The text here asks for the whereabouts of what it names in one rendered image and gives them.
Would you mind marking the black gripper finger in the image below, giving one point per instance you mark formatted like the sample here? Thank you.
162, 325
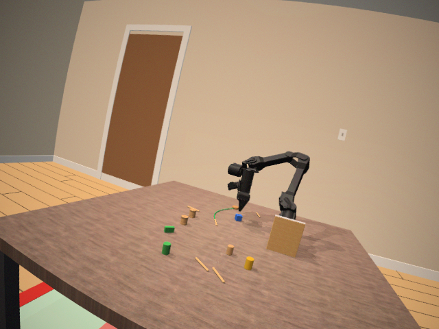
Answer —
242, 203

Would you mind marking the yellow cylinder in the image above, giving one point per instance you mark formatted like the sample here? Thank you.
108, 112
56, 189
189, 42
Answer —
249, 263

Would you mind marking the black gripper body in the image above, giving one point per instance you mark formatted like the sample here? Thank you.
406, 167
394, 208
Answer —
244, 193

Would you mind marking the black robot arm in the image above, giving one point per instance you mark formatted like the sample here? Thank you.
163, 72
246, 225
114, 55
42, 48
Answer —
257, 163

